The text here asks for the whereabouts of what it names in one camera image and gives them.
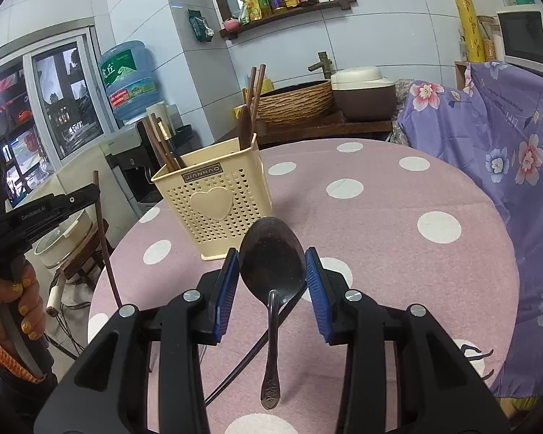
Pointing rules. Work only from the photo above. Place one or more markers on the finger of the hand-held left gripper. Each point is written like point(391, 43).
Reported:
point(83, 199)

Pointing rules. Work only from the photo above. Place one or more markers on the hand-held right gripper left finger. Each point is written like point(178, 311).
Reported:
point(226, 294)

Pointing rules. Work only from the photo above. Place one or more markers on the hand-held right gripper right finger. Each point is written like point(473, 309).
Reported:
point(319, 294)

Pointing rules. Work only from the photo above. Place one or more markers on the thin dark brown chopstick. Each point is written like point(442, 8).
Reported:
point(106, 244)

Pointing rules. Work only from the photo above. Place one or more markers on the metal spoon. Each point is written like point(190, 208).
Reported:
point(271, 257)

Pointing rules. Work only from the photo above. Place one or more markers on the black chopstick with gold tip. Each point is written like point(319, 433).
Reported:
point(164, 131)
point(235, 373)

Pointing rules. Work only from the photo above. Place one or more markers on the cream plastic utensil holder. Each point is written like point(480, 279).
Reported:
point(208, 208)

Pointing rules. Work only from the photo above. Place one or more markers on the brown wooden chopstick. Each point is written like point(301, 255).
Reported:
point(251, 90)
point(156, 144)
point(164, 144)
point(259, 95)

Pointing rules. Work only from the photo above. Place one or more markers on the small wooden spoon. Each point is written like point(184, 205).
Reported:
point(245, 129)

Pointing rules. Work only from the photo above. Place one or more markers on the person's left forearm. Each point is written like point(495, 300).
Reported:
point(4, 393)

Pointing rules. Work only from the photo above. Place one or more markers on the person's left hand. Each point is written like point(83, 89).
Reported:
point(20, 294)

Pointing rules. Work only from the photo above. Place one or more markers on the cream cooking pot with lid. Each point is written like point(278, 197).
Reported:
point(61, 246)

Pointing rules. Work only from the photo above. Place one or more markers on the grey water dispenser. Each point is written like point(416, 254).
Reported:
point(126, 162)

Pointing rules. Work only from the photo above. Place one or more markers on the pink polka dot tablecloth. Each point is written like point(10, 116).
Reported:
point(380, 271)

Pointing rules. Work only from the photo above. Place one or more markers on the dark wooden chair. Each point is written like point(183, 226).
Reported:
point(83, 266)

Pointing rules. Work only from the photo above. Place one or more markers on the white handheld appliance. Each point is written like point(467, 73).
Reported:
point(55, 296)

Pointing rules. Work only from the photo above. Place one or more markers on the sliding window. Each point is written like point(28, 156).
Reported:
point(59, 99)

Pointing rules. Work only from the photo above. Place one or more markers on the blue water bottle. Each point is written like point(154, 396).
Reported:
point(126, 81)

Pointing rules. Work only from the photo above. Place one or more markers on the wooden counter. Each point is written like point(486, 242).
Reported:
point(326, 126)

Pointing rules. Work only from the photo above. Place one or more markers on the woven basin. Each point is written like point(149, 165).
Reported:
point(294, 101)

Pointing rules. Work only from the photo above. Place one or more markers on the rice cooker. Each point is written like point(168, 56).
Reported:
point(364, 92)

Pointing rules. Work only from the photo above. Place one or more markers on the yellow detergent bottle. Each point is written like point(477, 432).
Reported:
point(267, 85)

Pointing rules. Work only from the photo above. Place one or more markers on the purple floral cloth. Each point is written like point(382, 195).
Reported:
point(488, 144)

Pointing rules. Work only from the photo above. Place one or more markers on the pink bowl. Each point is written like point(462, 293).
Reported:
point(230, 25)

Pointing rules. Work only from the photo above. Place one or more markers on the bronze faucet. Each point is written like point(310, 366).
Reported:
point(321, 65)

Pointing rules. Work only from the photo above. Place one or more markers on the yellow green packet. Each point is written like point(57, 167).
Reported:
point(249, 9)

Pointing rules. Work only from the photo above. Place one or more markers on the yellow oil bottle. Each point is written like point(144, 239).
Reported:
point(261, 3)

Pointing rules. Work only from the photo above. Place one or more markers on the yellow wrap roll box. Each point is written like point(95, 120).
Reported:
point(468, 27)

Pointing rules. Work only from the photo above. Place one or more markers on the glass jar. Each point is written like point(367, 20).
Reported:
point(488, 38)

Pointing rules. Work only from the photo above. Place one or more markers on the white microwave oven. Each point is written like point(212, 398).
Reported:
point(522, 38)

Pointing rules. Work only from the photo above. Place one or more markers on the green packet on wall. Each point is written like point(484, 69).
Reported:
point(200, 26)

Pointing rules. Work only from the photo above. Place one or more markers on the wooden wall shelf with mirror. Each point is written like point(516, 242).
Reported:
point(298, 11)

